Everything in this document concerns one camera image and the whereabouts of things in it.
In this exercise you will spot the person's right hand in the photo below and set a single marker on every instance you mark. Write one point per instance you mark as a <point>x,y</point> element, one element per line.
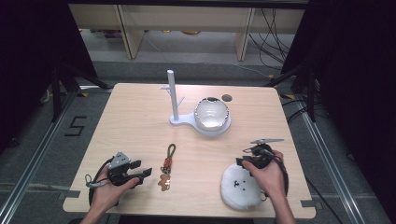
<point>269,180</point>

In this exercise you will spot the dark curtain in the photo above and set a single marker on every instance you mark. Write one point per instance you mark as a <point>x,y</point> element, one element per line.
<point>31,62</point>
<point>355,77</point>

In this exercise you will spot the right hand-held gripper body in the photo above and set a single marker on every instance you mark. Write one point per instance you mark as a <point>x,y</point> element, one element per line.
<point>261,154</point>

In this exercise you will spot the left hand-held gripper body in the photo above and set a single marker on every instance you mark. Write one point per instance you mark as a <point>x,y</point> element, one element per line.
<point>120,174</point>

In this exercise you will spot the beige wooden desk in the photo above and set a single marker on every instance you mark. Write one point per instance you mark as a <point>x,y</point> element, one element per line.
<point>186,18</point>

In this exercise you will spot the aluminium floor rail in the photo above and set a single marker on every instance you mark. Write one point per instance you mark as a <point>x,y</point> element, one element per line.
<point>34,158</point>
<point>330,168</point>

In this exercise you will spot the silver metal bowl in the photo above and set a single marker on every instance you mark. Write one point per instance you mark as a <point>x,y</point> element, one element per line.
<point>211,113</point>

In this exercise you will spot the white plush toy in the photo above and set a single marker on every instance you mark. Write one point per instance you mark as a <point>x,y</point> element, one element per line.
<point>238,188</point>

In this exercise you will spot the black metal stand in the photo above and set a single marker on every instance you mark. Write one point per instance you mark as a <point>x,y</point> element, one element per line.
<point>306,90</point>
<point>62,90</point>

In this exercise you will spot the white hook stand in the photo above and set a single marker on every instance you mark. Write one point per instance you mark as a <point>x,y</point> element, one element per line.
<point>186,119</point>

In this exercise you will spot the person's left hand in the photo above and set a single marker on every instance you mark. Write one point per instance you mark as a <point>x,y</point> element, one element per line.
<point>106,193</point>

